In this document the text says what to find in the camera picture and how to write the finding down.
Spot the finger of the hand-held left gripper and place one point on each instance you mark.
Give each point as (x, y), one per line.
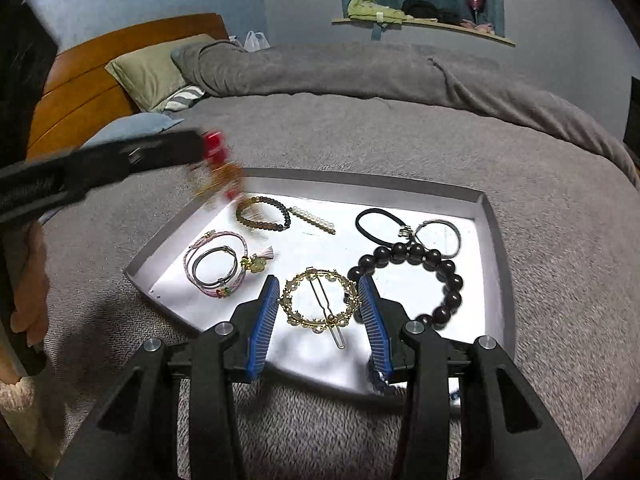
(150, 152)

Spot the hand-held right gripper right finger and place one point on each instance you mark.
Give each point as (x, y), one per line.
(375, 330)

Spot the grey jewelry tray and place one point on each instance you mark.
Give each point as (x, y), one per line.
(310, 255)

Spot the green cloth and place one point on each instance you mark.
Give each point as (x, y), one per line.
(365, 7)

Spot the white plastic bag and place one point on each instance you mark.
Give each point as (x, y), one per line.
(255, 42)

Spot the pink cloth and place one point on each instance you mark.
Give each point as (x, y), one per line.
(475, 25)

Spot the pearl bar hair clip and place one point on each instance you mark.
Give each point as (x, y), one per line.
(312, 220)

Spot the black monitor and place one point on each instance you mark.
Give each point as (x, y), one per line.
(634, 120)

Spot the person's left hand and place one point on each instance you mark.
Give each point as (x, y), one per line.
(35, 285)

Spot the wooden headboard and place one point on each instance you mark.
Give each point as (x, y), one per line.
(85, 80)

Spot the cream fuzzy rug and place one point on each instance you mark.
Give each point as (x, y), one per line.
(25, 420)

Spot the blue pillow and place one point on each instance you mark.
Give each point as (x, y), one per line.
(135, 125)

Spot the grey rolled duvet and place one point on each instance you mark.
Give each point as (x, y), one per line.
(350, 70)

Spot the striped pillow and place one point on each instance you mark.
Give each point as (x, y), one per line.
(182, 97)

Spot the wooden wall shelf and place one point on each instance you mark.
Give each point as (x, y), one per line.
(435, 25)

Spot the grey knit bed cover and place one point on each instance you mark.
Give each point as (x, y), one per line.
(550, 260)

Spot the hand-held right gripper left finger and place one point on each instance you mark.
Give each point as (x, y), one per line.
(262, 330)

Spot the gold circle hair clip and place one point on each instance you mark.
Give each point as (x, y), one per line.
(316, 327)

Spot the olive green pillow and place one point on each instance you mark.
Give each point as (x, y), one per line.
(145, 70)

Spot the black cloth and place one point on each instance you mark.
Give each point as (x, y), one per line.
(422, 8)

